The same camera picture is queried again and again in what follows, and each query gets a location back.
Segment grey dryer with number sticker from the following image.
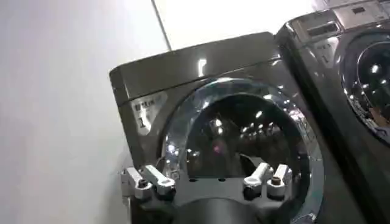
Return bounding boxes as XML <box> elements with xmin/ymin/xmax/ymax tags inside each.
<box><xmin>108</xmin><ymin>31</ymin><xmax>366</xmax><ymax>224</ymax></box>

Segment round glass dryer door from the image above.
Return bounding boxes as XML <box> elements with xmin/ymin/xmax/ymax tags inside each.
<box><xmin>338</xmin><ymin>32</ymin><xmax>390</xmax><ymax>145</ymax></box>
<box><xmin>160</xmin><ymin>77</ymin><xmax>325</xmax><ymax>224</ymax></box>

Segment grey dryer with control panel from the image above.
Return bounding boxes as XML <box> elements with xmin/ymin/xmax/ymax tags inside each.
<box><xmin>275</xmin><ymin>0</ymin><xmax>390</xmax><ymax>224</ymax></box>

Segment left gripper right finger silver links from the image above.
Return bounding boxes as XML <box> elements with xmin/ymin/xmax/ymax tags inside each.
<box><xmin>242</xmin><ymin>162</ymin><xmax>293</xmax><ymax>201</ymax></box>

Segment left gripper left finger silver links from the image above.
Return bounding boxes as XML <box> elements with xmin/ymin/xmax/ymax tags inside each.
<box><xmin>121</xmin><ymin>164</ymin><xmax>177</xmax><ymax>201</ymax></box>

